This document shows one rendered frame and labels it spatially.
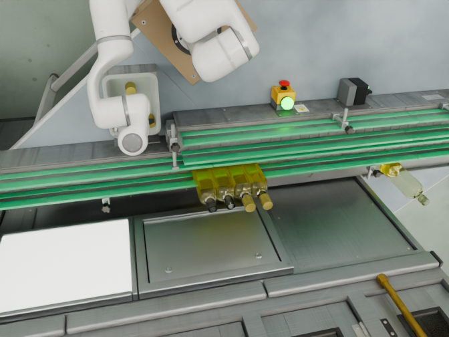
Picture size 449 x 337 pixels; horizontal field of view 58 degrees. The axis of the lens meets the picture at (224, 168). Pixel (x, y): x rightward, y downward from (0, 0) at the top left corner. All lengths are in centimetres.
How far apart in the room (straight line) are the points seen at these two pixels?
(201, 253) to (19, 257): 56
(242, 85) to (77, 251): 80
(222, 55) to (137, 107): 24
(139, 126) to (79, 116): 51
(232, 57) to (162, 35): 35
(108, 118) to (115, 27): 21
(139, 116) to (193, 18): 27
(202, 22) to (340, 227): 87
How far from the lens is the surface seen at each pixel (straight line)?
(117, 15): 106
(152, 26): 131
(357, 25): 162
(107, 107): 102
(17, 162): 152
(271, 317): 122
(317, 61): 159
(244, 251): 132
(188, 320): 119
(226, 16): 105
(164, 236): 137
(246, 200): 129
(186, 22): 105
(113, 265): 131
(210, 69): 103
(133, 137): 104
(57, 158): 149
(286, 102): 149
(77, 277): 130
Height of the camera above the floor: 210
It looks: 53 degrees down
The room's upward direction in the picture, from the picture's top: 158 degrees clockwise
